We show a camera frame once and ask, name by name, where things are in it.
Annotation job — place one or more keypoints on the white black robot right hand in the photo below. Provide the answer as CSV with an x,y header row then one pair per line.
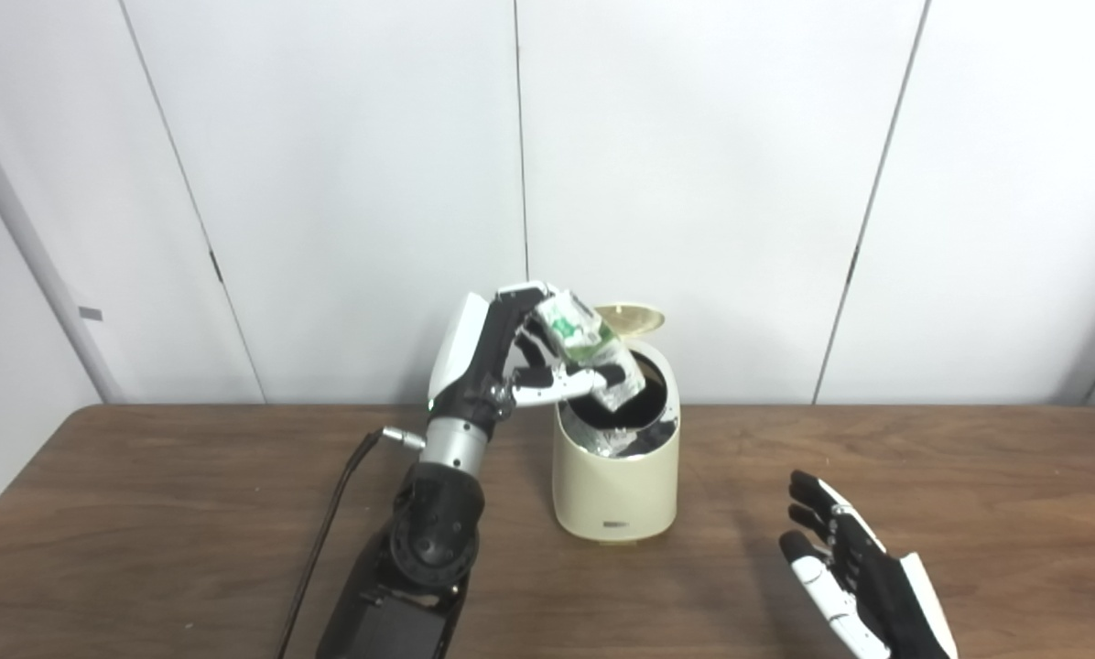
x,y
882,595

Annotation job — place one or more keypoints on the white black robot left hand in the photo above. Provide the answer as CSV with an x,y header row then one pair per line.
x,y
474,366

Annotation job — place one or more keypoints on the white green milk carton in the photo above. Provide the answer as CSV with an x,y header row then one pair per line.
x,y
580,334

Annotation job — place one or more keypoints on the round cream bin lid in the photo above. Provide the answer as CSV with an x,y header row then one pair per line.
x,y
634,318

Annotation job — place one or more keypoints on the cream-colored trash bin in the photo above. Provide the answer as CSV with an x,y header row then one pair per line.
x,y
612,494

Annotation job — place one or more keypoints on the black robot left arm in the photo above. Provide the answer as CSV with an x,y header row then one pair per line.
x,y
428,540

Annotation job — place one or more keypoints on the black bin liner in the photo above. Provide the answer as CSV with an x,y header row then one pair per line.
x,y
655,389

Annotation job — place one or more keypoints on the small grey wall tag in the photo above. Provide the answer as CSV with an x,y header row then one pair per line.
x,y
91,314

